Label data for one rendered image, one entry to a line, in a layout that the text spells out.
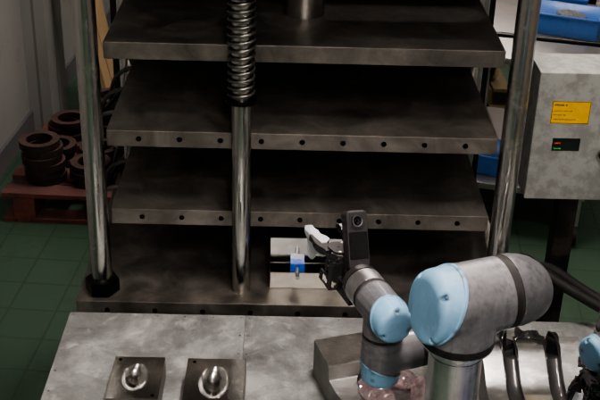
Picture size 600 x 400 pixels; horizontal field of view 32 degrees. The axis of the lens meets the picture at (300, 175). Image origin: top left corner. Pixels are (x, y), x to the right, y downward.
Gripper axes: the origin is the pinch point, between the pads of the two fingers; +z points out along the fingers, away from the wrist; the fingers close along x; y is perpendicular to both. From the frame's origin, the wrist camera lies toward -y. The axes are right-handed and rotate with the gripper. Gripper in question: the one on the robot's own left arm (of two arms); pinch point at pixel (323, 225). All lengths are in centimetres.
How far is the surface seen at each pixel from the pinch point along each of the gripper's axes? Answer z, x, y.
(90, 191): 92, -27, 36
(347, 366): 22, 25, 52
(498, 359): 10, 60, 46
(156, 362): 45, -18, 62
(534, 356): 7, 69, 44
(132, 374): 44, -24, 65
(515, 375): 5, 63, 48
